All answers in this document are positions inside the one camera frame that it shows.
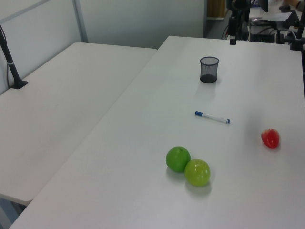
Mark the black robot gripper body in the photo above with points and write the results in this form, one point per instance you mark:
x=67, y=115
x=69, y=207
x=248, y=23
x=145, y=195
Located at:
x=238, y=7

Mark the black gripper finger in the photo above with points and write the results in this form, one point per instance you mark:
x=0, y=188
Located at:
x=244, y=29
x=233, y=31

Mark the white marker with blue cap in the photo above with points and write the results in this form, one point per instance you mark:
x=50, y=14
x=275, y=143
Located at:
x=212, y=117

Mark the black electronics box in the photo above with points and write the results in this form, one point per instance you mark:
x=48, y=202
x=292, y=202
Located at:
x=262, y=35

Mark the wooden cabinet panel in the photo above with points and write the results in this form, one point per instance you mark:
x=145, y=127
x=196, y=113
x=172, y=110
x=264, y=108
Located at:
x=216, y=8

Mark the black monitor stand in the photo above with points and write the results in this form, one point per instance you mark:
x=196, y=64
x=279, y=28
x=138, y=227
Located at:
x=264, y=5

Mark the black mesh pen cup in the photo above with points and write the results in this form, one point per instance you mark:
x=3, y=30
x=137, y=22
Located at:
x=209, y=70

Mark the black clamp stand pole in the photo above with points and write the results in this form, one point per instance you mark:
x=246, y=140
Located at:
x=299, y=35

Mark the red toy fruit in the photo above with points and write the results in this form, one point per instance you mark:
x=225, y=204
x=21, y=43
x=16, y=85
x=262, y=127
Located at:
x=271, y=138

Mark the dark green toy apple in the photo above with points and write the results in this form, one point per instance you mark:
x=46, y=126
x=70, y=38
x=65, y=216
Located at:
x=176, y=159

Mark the light green toy apple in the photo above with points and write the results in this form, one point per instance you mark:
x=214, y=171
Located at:
x=197, y=173

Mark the black triangular bracket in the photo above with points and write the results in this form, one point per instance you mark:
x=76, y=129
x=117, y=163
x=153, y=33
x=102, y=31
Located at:
x=290, y=20

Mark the grey partition frame post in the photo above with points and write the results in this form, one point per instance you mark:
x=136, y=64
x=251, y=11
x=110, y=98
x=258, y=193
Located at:
x=80, y=20

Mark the black camera pole with base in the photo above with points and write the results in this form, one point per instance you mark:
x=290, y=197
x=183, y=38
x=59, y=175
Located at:
x=12, y=64

